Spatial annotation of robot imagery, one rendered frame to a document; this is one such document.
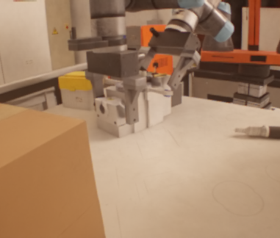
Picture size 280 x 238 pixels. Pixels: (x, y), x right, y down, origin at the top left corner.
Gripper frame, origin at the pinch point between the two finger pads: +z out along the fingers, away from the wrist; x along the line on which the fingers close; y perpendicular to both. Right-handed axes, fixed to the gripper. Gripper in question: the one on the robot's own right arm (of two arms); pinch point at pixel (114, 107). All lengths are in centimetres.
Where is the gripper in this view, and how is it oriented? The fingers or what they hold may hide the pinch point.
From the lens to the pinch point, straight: 57.6
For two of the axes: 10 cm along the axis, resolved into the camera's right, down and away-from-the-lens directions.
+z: 0.5, 9.3, 3.7
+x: -6.8, -2.4, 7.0
